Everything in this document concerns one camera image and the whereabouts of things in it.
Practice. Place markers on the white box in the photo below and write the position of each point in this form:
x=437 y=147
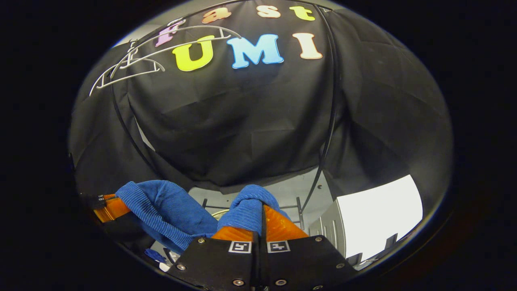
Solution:
x=375 y=214

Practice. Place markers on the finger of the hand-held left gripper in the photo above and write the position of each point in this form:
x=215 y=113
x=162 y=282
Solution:
x=115 y=208

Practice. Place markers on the white plastic clothes hanger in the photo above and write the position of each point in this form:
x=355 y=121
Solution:
x=121 y=78
x=190 y=27

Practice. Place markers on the black backdrop cloth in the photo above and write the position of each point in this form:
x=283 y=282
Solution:
x=242 y=121

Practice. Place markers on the beige laundry hamper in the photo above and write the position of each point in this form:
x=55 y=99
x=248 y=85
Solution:
x=218 y=211

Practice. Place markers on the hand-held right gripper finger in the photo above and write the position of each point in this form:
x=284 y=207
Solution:
x=263 y=266
x=255 y=262

